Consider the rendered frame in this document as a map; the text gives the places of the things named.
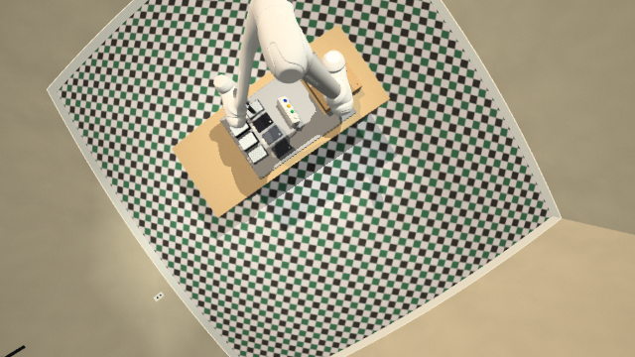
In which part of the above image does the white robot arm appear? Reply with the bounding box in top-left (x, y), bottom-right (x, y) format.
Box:
top-left (213, 0), bottom-right (353, 129)

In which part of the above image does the white operator button panel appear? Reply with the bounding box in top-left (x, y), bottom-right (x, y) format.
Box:
top-left (277, 96), bottom-right (302, 138)

